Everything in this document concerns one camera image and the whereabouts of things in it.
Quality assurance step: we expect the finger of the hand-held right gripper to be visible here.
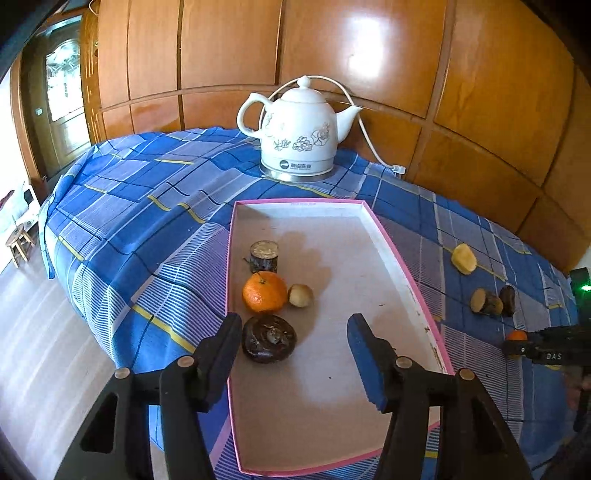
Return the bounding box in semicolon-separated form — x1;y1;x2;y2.
503;340;539;364

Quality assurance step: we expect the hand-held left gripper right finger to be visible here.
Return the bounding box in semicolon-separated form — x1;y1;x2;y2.
346;313;534;480

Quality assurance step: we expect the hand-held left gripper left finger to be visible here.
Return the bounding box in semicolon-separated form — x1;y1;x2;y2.
54;313;243;480

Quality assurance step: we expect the dark water chestnut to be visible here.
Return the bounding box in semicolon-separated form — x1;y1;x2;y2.
499;285;517;318
242;315;297;364

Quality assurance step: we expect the dark sugarcane piece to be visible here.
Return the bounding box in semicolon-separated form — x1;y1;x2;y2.
470;288;504;318
248;240;280;274

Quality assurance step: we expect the large orange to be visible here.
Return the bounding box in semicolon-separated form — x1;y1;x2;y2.
242;271;288;315

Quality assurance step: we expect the pink-rimmed cardboard tray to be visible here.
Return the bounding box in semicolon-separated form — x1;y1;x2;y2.
225;198;455;477

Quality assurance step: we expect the tan longan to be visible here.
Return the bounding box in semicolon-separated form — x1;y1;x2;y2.
287;284;315;308

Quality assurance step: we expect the yellow potato chunk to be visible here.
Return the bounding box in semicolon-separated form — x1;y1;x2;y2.
451;243;478;276

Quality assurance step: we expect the person's right hand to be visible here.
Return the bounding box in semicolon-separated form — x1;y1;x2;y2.
567;373;591;411

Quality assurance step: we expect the blue checked blanket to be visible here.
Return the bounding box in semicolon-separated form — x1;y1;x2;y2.
38;127;591;480

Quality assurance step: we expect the small wooden stool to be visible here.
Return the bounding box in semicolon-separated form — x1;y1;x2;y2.
6;224;35;268

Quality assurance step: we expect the white floral electric kettle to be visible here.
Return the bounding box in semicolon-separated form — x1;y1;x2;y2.
237;76;363;182

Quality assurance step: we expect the white low cabinet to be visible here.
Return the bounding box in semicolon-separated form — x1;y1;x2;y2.
0;182;40;232

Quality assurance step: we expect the wooden glazed door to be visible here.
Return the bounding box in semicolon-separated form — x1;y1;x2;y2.
21;28;93;176

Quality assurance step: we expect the wooden panelled wardrobe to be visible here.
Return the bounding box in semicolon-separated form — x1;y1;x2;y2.
78;0;591;278

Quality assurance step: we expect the white kettle power cable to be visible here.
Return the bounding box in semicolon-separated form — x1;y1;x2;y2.
267;76;398;171

